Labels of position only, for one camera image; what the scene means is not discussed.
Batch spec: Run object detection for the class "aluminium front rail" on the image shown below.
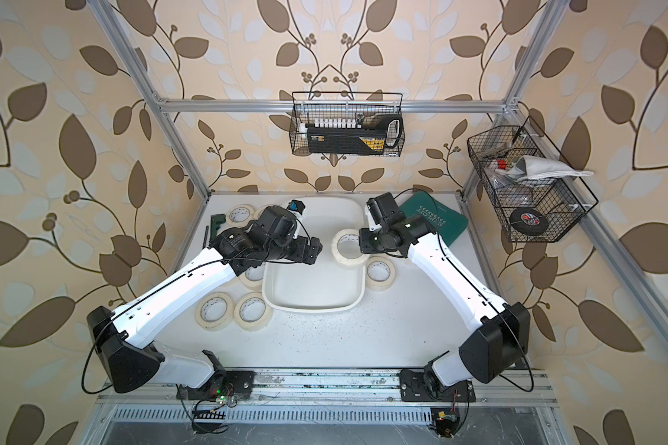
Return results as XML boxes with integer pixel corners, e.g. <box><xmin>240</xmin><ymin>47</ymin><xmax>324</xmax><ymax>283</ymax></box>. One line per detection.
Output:
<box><xmin>95</xmin><ymin>366</ymin><xmax>559</xmax><ymax>408</ymax></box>

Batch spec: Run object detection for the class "black yellow box in basket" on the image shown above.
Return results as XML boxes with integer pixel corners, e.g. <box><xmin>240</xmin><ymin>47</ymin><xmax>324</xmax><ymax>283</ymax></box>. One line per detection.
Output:
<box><xmin>305</xmin><ymin>124</ymin><xmax>406</xmax><ymax>156</ymax></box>

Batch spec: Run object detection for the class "green plastic tool case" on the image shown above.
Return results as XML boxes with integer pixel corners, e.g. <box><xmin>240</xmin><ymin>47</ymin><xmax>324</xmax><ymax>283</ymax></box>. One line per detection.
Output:
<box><xmin>400</xmin><ymin>191</ymin><xmax>469</xmax><ymax>247</ymax></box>

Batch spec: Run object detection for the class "black tape roll red label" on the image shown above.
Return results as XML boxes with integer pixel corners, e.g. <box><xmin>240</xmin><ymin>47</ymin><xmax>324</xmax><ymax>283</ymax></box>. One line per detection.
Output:
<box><xmin>510</xmin><ymin>208</ymin><xmax>549</xmax><ymax>237</ymax></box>

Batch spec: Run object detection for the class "white plastic storage tray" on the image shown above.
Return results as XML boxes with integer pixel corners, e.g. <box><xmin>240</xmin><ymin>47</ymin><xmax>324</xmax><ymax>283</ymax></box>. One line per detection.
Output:
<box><xmin>262</xmin><ymin>196</ymin><xmax>367</xmax><ymax>313</ymax></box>

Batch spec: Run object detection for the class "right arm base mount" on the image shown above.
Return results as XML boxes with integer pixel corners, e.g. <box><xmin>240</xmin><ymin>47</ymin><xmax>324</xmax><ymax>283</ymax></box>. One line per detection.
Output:
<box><xmin>398</xmin><ymin>369</ymin><xmax>476</xmax><ymax>404</ymax></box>

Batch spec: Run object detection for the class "green pipe wrench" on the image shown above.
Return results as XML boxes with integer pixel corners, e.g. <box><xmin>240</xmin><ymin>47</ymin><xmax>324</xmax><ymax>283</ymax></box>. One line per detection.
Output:
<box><xmin>209</xmin><ymin>213</ymin><xmax>226</xmax><ymax>238</ymax></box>

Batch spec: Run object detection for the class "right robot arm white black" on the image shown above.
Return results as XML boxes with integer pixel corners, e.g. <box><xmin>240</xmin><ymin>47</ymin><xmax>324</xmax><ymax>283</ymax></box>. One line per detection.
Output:
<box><xmin>359</xmin><ymin>193</ymin><xmax>531</xmax><ymax>388</ymax></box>

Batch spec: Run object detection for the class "masking tape roll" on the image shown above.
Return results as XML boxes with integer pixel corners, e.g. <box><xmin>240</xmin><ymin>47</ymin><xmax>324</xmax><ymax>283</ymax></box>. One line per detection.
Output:
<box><xmin>226</xmin><ymin>204</ymin><xmax>255</xmax><ymax>227</ymax></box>
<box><xmin>234</xmin><ymin>292</ymin><xmax>273</xmax><ymax>332</ymax></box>
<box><xmin>195</xmin><ymin>292</ymin><xmax>235</xmax><ymax>331</ymax></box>
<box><xmin>366</xmin><ymin>256</ymin><xmax>396</xmax><ymax>291</ymax></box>
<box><xmin>331</xmin><ymin>229</ymin><xmax>370</xmax><ymax>268</ymax></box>
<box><xmin>239</xmin><ymin>265</ymin><xmax>265</xmax><ymax>291</ymax></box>

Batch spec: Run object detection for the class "grey folded cloth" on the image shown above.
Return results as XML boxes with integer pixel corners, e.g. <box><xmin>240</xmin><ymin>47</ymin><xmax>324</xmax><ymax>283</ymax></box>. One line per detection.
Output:
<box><xmin>505</xmin><ymin>155</ymin><xmax>594</xmax><ymax>181</ymax></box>

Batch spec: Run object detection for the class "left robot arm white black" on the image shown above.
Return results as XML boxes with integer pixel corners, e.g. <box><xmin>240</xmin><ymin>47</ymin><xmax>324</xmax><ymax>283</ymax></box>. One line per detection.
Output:
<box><xmin>87</xmin><ymin>200</ymin><xmax>322</xmax><ymax>393</ymax></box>

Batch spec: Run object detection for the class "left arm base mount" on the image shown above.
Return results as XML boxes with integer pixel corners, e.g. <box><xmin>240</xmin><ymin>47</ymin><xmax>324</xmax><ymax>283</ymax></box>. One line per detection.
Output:
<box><xmin>176</xmin><ymin>370</ymin><xmax>256</xmax><ymax>403</ymax></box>

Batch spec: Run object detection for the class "black wire basket right wall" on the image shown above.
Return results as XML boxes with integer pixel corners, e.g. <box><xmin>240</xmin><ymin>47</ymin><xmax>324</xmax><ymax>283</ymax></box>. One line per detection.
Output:
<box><xmin>467</xmin><ymin>117</ymin><xmax>599</xmax><ymax>243</ymax></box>

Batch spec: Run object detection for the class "black wire basket wall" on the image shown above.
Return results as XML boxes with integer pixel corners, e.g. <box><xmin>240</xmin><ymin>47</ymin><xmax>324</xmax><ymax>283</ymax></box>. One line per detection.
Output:
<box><xmin>467</xmin><ymin>117</ymin><xmax>599</xmax><ymax>243</ymax></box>
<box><xmin>289</xmin><ymin>90</ymin><xmax>406</xmax><ymax>156</ymax></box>

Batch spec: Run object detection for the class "black wire basket back wall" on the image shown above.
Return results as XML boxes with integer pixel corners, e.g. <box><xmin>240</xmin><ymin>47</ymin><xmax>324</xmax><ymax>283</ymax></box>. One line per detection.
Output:
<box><xmin>289</xmin><ymin>90</ymin><xmax>406</xmax><ymax>156</ymax></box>

